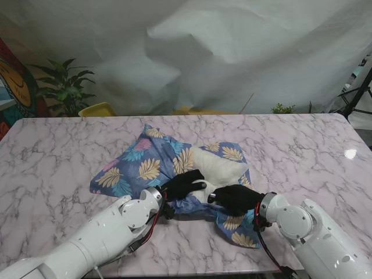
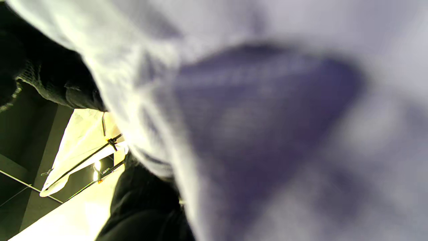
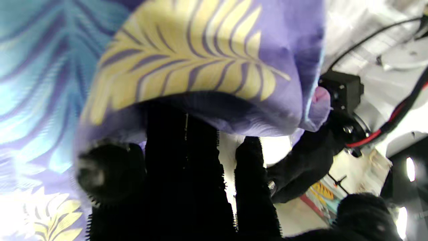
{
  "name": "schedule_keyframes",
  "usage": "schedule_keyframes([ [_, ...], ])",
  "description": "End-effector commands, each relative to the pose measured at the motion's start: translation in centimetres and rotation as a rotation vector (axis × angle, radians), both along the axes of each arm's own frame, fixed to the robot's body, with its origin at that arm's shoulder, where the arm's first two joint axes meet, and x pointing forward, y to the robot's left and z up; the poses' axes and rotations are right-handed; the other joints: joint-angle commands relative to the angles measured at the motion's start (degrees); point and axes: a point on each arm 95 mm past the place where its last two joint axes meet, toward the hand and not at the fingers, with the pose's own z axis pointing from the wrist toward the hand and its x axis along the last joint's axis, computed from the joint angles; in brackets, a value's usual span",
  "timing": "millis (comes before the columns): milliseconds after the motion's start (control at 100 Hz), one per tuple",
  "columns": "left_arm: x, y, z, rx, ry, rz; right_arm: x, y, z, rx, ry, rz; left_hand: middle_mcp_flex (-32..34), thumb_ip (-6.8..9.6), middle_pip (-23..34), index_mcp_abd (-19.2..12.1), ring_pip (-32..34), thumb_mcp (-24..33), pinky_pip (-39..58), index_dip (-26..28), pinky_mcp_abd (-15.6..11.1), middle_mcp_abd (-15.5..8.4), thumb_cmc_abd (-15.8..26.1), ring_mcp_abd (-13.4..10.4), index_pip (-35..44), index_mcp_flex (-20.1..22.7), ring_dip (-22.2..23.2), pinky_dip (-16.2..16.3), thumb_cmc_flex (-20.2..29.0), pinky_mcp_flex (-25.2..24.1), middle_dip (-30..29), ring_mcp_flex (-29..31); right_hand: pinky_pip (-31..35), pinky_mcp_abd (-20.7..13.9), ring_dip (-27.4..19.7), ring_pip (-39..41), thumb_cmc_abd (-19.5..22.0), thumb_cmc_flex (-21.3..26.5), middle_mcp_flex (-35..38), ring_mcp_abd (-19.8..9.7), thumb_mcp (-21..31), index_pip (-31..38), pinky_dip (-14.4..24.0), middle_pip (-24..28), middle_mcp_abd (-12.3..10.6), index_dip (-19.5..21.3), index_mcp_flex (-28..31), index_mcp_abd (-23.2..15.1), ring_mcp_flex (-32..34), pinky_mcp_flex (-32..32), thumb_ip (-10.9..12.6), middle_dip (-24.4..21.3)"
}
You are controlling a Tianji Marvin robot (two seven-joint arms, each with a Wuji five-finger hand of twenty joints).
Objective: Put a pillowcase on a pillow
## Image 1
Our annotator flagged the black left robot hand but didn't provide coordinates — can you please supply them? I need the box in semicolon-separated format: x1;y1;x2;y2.
160;169;208;202

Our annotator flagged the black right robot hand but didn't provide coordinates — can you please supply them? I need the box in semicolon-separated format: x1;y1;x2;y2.
207;184;263;217

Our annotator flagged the white fluffy pillow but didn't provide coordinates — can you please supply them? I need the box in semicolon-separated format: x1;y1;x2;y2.
190;146;250;204

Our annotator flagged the blue floral pillowcase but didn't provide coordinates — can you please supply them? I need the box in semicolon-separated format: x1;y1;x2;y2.
88;124;263;249

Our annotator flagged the thin brown stick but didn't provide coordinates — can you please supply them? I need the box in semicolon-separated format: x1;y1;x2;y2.
240;93;254;113

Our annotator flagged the small green plant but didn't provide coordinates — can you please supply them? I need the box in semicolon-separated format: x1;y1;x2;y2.
270;102;296;115

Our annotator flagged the yellow chair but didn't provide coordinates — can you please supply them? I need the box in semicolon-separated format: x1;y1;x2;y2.
77;102;116;117

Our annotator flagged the white backdrop sheet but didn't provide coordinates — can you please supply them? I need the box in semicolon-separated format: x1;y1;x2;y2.
0;0;372;117

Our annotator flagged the large green potted plant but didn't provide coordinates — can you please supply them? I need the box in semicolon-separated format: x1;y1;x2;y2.
28;58;96;117

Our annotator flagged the black tripod stand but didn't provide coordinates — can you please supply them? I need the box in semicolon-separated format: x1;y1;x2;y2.
337;52;372;128

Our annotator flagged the colourful mural board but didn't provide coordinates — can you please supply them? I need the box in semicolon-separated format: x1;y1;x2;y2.
0;37;40;140

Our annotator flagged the red black left arm cable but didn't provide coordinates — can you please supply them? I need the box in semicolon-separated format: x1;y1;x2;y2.
121;188;177;257

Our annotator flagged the red black arm cable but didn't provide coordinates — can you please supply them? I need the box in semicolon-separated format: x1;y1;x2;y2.
252;203;298;277
121;188;177;257

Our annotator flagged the red black right arm cable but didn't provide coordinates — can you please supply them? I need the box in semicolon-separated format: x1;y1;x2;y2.
252;203;298;277

